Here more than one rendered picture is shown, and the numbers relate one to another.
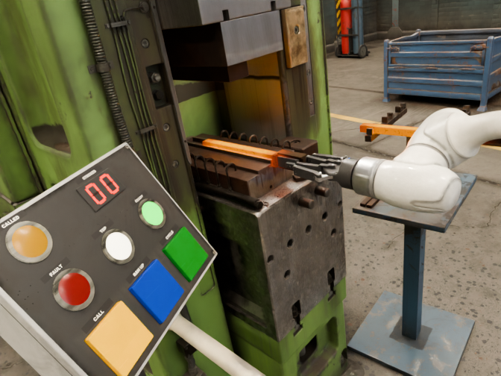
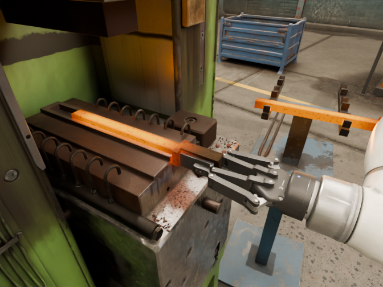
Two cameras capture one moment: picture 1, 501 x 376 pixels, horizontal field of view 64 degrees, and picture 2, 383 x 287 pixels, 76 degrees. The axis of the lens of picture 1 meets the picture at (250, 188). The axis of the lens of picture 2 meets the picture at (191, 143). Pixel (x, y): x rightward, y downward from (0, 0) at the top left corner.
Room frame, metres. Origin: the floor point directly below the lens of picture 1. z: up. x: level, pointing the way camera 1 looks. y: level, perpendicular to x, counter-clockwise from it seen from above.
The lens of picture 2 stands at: (0.63, 0.01, 1.29)
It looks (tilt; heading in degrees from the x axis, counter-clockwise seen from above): 35 degrees down; 342
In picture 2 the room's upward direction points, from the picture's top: straight up
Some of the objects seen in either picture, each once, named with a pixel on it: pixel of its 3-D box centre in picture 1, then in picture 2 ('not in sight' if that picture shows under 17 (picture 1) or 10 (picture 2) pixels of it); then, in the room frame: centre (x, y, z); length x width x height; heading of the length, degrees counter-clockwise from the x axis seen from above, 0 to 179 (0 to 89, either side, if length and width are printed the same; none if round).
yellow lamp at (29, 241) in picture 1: (30, 242); not in sight; (0.46, 0.30, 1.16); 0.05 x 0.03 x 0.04; 132
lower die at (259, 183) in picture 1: (222, 161); (99, 143); (1.16, 0.07, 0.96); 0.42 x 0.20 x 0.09; 42
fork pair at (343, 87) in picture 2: (431, 108); (311, 84); (1.31, -0.66, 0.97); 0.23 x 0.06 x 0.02; 47
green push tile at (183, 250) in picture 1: (185, 254); not in sight; (0.61, 0.14, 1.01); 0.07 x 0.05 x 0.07; 157
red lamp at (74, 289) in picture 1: (74, 289); not in sight; (0.44, 0.26, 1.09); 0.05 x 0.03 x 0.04; 132
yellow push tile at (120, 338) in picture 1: (119, 339); not in sight; (0.42, 0.21, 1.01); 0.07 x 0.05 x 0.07; 157
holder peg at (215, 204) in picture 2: (306, 203); (211, 205); (0.97, -0.15, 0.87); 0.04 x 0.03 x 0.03; 42
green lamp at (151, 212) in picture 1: (152, 213); not in sight; (0.63, 0.18, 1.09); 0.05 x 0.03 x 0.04; 132
